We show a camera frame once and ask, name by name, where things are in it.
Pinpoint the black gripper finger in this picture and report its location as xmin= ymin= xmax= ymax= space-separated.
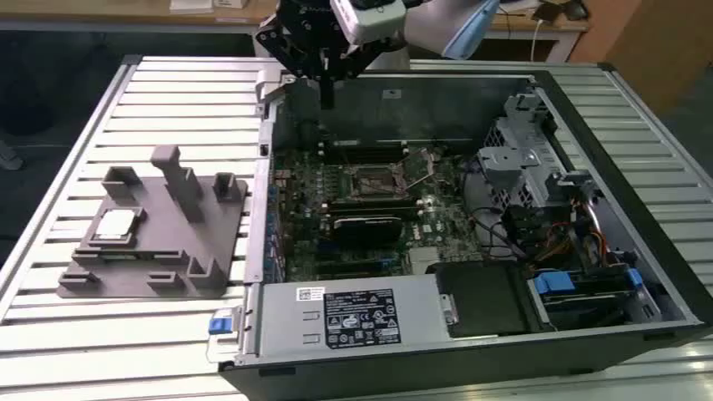
xmin=328 ymin=39 xmax=385 ymax=110
xmin=255 ymin=14 xmax=329 ymax=110

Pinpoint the metal socket cover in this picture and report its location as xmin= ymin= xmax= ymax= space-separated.
xmin=392 ymin=146 xmax=437 ymax=180

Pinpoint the silver CPU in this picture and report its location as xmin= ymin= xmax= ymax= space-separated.
xmin=93 ymin=208 xmax=139 ymax=242

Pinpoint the CPU socket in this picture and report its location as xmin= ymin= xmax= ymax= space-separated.
xmin=348 ymin=165 xmax=400 ymax=200

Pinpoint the wooden desk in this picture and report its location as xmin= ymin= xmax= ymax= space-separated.
xmin=0 ymin=0 xmax=592 ymax=63

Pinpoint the black RAM slot bank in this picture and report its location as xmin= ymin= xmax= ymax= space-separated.
xmin=328 ymin=199 xmax=418 ymax=218
xmin=320 ymin=140 xmax=410 ymax=165

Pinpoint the black power adapter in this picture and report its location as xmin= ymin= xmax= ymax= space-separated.
xmin=532 ymin=2 xmax=564 ymax=23

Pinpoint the silver metal drive cage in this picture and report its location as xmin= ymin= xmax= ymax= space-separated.
xmin=476 ymin=94 xmax=569 ymax=210

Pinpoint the black graphics card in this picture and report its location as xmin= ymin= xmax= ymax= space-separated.
xmin=332 ymin=215 xmax=404 ymax=251

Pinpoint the green motherboard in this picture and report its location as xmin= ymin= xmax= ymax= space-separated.
xmin=269 ymin=141 xmax=485 ymax=281

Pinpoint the silver chipset heat sink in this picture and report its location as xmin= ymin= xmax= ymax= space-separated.
xmin=409 ymin=248 xmax=441 ymax=275

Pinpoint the black expansion slot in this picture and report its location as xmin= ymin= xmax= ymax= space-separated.
xmin=320 ymin=259 xmax=385 ymax=279

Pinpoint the grey parts rack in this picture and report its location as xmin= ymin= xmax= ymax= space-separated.
xmin=55 ymin=144 xmax=252 ymax=300

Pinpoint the wooden cabinet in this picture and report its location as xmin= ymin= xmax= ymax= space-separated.
xmin=566 ymin=0 xmax=713 ymax=114

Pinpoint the grey chair leg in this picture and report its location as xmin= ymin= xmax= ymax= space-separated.
xmin=0 ymin=140 xmax=24 ymax=170

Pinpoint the blue disk carrier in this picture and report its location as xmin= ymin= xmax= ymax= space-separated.
xmin=532 ymin=270 xmax=578 ymax=300

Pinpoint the silver power supply unit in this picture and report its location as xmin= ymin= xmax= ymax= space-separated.
xmin=236 ymin=282 xmax=452 ymax=364

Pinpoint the black open PC case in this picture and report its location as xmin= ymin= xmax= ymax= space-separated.
xmin=207 ymin=69 xmax=713 ymax=401

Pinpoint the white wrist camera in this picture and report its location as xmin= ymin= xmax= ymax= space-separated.
xmin=329 ymin=0 xmax=410 ymax=46

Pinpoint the white cable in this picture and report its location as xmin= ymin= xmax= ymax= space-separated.
xmin=528 ymin=18 xmax=545 ymax=62

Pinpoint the coloured wire bundle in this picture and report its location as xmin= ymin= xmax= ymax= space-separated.
xmin=528 ymin=221 xmax=608 ymax=271

